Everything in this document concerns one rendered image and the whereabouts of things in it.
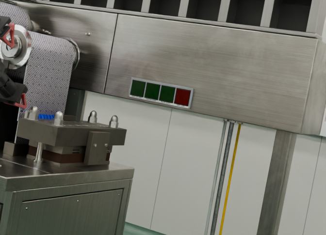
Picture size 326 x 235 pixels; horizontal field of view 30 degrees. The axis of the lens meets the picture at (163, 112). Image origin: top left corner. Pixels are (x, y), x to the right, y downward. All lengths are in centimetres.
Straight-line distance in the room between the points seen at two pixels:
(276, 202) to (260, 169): 232
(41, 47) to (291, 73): 82
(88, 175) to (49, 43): 48
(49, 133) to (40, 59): 29
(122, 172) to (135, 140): 275
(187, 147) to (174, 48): 260
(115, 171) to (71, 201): 23
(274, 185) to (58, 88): 82
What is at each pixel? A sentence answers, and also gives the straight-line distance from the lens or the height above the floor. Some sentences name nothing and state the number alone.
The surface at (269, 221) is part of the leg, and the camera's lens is 214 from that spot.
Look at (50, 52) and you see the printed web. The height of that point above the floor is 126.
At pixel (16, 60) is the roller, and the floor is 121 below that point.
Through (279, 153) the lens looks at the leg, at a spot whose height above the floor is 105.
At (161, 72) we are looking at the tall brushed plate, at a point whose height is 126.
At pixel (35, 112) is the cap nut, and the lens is 199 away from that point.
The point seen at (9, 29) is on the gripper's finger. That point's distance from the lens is 196.
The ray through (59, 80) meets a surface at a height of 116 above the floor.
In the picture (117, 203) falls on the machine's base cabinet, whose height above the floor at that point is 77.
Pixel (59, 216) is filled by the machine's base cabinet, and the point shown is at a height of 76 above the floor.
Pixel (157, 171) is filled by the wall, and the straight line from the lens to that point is 479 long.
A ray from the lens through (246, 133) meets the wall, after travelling 447.
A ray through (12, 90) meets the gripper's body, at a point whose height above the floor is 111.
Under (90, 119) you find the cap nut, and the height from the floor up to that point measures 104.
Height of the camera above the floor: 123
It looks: 3 degrees down
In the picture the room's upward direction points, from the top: 10 degrees clockwise
